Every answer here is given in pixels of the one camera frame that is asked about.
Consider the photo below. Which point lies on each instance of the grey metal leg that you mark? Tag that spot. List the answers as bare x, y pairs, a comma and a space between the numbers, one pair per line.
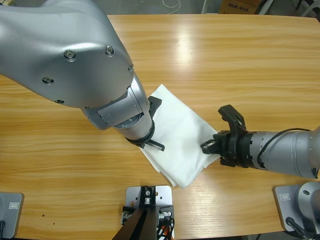
204, 6

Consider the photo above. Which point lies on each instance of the white printed t-shirt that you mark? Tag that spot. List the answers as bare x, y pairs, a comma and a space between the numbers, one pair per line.
180, 140

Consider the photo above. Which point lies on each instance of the dark camera post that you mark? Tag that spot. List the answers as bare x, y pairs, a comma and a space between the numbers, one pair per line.
142, 225

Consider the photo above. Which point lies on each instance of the brown cardboard box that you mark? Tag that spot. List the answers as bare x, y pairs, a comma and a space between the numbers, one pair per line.
237, 7

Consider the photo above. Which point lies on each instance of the white metal frame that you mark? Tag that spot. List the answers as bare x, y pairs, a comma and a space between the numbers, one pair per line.
265, 7

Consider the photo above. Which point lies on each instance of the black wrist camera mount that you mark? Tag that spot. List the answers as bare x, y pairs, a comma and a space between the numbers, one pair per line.
155, 102
230, 113

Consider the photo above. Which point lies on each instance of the wooden crate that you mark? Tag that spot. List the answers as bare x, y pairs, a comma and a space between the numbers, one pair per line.
5, 2

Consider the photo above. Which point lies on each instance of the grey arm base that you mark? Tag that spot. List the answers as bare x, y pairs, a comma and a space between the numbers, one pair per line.
287, 207
12, 220

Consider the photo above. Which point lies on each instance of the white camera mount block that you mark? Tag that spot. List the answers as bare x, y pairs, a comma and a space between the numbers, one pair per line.
165, 196

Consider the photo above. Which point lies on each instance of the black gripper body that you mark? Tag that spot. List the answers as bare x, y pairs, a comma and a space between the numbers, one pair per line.
147, 138
232, 147

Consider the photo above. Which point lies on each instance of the black clamp block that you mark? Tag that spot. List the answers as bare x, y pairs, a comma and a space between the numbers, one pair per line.
168, 208
127, 213

